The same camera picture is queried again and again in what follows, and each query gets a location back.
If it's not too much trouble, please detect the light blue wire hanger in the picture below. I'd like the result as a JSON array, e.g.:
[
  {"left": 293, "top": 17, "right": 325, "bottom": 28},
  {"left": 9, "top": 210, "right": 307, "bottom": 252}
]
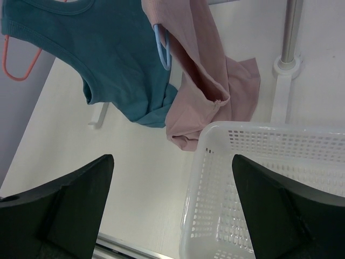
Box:
[{"left": 153, "top": 24, "right": 171, "bottom": 71}]

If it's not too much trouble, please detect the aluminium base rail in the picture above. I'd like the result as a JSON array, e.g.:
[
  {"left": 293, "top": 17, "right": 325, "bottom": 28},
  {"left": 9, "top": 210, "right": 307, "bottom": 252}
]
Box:
[{"left": 92, "top": 233, "right": 170, "bottom": 259}]

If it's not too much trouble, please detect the white plastic mesh basket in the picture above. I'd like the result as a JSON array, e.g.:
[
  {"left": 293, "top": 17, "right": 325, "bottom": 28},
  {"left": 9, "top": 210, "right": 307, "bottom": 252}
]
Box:
[{"left": 180, "top": 122, "right": 344, "bottom": 258}]

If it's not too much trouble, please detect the teal tank top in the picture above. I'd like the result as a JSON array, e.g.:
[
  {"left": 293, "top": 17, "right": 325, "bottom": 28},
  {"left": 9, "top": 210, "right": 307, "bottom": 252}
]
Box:
[{"left": 2, "top": 0, "right": 177, "bottom": 128}]

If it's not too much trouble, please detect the white and silver clothes rack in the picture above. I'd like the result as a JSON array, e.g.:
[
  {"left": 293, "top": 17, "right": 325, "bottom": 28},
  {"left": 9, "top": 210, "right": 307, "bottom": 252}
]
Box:
[{"left": 88, "top": 0, "right": 304, "bottom": 130}]

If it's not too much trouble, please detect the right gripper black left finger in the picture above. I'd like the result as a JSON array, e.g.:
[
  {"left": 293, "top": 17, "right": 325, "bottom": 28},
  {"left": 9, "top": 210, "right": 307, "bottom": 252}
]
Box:
[{"left": 1, "top": 154, "right": 113, "bottom": 258}]

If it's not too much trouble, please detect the coral pink wire hanger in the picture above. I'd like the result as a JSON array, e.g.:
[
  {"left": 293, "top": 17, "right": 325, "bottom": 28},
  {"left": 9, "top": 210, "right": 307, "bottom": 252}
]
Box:
[{"left": 2, "top": 0, "right": 68, "bottom": 80}]

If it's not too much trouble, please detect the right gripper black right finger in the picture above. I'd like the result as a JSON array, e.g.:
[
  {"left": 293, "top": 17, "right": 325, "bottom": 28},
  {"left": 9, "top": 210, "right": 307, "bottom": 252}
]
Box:
[{"left": 232, "top": 154, "right": 344, "bottom": 258}]

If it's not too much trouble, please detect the pink tank top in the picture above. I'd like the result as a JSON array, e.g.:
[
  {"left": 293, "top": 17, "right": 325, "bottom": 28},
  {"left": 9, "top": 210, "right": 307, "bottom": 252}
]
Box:
[{"left": 142, "top": 1, "right": 260, "bottom": 151}]

